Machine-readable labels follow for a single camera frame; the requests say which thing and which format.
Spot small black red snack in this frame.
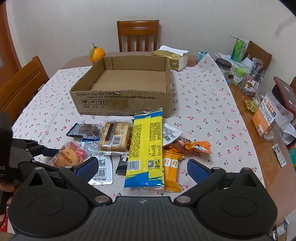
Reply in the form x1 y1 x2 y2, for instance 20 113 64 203
115 154 128 175

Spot clear jar with sachets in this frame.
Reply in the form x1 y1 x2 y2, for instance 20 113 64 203
241 58 265 97

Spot gold chain trinket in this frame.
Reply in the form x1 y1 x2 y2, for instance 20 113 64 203
244 97 260 113

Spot orange snack packets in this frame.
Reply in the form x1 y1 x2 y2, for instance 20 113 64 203
163 150 184 193

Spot wafer biscuit pack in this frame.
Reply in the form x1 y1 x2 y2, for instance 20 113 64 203
98 121 131 152

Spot cherry print tablecloth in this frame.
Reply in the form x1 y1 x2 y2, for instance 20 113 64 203
12 55 263 192

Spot black lid jar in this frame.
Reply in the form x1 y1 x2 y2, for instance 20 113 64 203
215 58 232 79

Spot orange with leaf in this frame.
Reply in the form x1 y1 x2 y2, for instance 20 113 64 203
89 43 105 63

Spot cardboard box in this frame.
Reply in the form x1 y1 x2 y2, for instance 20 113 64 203
70 55 173 118

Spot wooden chair at right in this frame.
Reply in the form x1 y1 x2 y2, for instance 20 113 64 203
243 41 272 71

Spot gold tissue box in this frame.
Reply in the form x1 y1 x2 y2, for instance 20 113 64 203
152 45 189 72

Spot dark blue clear snack pack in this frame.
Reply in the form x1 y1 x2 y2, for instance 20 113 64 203
66 123 102 141

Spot white red snack packet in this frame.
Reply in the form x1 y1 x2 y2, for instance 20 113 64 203
163 123 183 146

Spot white blue foil pouch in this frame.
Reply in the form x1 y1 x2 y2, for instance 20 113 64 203
81 141 113 185

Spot yellow blue snack bag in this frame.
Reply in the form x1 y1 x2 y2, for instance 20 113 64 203
124 108 164 189

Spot wooden chair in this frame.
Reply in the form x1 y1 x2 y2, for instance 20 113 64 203
243 41 272 71
117 20 159 52
1 56 49 123

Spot green white carton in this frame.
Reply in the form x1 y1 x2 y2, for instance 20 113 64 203
231 36 249 62

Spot brown orange snack packet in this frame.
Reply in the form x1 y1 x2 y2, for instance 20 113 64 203
164 138 212 154

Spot small white card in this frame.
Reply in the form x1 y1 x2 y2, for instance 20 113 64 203
272 144 287 168

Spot wooden chair at left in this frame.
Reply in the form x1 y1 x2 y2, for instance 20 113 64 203
1 56 49 123

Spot green lid jar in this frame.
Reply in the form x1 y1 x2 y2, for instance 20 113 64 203
232 67 246 86

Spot round pastry pink pack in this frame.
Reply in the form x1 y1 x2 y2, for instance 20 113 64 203
49 142 89 168

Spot light blue box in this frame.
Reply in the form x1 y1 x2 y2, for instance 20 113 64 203
197 51 208 63

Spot wooden chair at back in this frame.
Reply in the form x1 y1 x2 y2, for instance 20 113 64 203
117 20 159 52

